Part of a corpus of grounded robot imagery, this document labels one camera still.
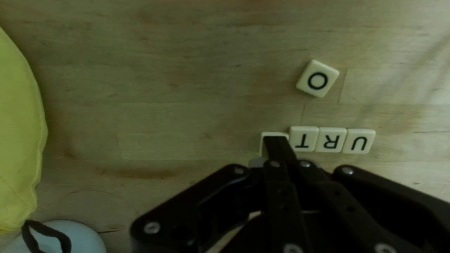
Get letter R tile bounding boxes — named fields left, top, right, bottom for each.
left=317, top=127, right=348, bottom=153

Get white mug near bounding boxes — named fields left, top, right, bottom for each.
left=2, top=219, right=107, bottom=253

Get letter S tile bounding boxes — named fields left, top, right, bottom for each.
left=259, top=132, right=290, bottom=156

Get letter U tile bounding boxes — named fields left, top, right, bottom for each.
left=343, top=127, right=377, bottom=154

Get letter O tile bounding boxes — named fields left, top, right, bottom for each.
left=296, top=59, right=341, bottom=98

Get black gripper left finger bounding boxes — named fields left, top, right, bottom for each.
left=263, top=139, right=313, bottom=253

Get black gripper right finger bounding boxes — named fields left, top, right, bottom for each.
left=296, top=160, right=414, bottom=253

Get letter T tile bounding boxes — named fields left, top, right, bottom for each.
left=290, top=126, right=320, bottom=151

